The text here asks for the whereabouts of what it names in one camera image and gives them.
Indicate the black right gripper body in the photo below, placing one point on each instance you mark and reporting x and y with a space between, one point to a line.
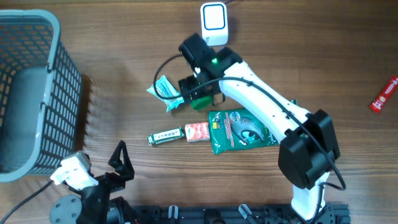
193 82

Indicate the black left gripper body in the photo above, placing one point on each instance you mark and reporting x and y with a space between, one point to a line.
108 183

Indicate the teal white packet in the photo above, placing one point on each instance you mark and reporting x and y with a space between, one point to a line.
166 89

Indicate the green cap white bottle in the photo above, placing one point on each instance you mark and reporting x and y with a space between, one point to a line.
201 103

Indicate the green white candy bar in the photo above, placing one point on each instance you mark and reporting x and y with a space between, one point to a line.
165 136

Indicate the orange white small box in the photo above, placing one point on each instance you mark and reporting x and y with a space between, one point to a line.
197 132

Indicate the green 3M gloves packet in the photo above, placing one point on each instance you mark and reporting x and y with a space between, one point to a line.
238 129

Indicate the red Nescafe sachet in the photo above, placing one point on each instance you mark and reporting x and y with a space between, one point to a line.
377 105

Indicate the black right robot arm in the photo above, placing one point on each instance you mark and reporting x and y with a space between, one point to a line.
308 144

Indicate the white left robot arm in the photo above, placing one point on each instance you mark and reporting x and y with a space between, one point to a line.
90 200

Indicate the white barcode scanner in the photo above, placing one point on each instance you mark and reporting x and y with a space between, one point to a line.
214 23

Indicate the grey plastic mesh basket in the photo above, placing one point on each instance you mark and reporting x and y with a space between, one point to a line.
40 94

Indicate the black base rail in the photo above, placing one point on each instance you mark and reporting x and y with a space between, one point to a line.
266 214

